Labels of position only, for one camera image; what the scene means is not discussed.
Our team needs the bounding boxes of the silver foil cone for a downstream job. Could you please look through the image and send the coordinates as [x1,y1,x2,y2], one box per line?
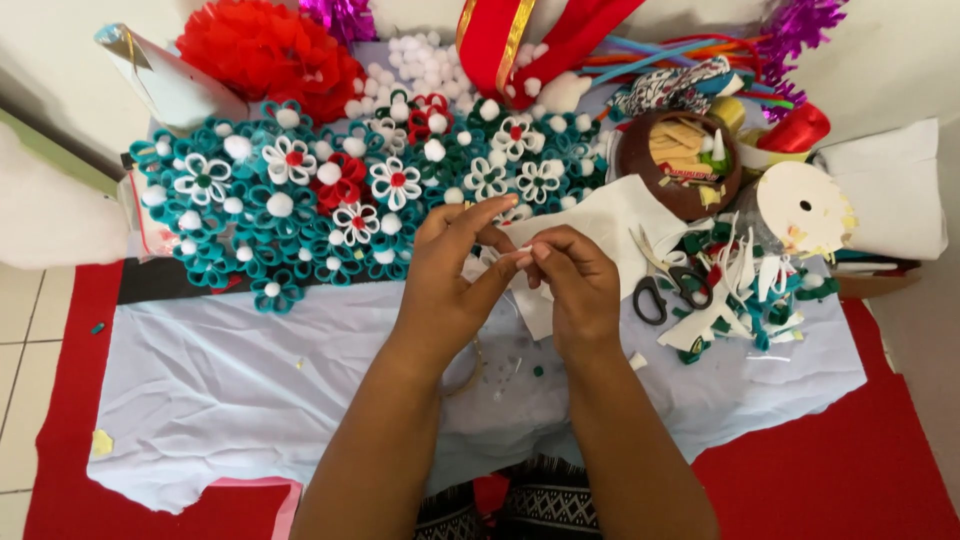
[93,22,250,138]

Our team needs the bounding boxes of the pink sheet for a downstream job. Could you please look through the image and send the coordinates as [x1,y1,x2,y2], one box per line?
[208,475,306,540]

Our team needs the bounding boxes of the folded white fabric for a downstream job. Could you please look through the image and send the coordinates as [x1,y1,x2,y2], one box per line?
[813,117,951,263]

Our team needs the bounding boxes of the pile of white pompoms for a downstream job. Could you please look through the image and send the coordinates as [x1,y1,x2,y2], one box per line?
[343,30,595,123]

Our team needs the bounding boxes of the person's right hand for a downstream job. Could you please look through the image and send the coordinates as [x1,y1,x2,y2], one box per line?
[523,225,624,366]

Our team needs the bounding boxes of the red paper pompom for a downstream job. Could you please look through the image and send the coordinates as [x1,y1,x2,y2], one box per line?
[176,0,366,127]

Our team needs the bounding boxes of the thin clear hoop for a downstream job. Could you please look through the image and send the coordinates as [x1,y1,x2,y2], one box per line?
[441,336,486,399]

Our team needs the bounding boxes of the black and white patterned cloth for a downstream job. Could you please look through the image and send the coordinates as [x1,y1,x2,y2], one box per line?
[609,57,745,119]

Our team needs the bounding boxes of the heap of felt scraps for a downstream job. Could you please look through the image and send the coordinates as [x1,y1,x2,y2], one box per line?
[655,216,843,367]

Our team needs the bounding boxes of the black felt sheet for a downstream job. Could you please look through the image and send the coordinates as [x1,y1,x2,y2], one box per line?
[115,255,410,306]

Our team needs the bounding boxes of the person's patterned skirt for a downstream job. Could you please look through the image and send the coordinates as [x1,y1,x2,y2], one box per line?
[412,456,603,540]

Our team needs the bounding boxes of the pile of teal felt flowers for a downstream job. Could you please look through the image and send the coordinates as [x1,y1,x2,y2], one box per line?
[129,91,618,316]

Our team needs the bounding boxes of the bundle of coloured pipe cleaners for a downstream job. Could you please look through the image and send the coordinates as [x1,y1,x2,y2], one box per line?
[579,33,798,115]

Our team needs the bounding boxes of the red satin ribbon roll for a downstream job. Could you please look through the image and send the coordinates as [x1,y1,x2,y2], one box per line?
[756,102,832,156]

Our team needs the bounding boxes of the red ribbon with gold edge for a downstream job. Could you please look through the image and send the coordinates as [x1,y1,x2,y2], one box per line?
[455,0,538,100]

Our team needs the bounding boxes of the white cardboard spool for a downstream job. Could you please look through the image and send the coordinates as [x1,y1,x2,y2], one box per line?
[729,160,858,258]

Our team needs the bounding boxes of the brown carton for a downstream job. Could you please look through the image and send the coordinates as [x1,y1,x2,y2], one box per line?
[831,258,925,300]

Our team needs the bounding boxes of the bundle of beige sticks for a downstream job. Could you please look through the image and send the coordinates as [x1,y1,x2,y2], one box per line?
[648,118,708,171]

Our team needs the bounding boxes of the person's left hand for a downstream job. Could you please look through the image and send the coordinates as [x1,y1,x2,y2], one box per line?
[390,193,534,360]

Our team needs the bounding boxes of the purple tinsel garland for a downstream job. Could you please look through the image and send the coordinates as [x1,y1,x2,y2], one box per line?
[756,0,850,123]
[298,0,379,48]

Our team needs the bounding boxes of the brown round bowl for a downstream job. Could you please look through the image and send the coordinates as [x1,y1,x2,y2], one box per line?
[615,110,744,223]

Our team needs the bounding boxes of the red felt mat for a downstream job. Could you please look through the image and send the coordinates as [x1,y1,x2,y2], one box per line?
[22,260,960,540]

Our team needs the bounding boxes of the clear plastic bag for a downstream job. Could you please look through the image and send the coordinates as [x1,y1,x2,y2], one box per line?
[118,168,183,261]

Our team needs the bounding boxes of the pale blue table cloth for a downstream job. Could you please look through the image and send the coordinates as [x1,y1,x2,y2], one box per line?
[85,255,869,516]

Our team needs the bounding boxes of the red felt band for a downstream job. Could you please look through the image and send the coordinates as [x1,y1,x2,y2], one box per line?
[504,0,648,112]

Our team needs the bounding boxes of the white felt sheet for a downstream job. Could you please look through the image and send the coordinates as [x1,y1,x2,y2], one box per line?
[461,174,715,344]

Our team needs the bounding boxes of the yellow ribbon roll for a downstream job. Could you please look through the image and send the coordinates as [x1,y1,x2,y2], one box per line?
[708,96,748,138]

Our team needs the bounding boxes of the black handled scissors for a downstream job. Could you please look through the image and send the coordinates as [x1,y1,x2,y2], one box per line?
[628,223,716,327]

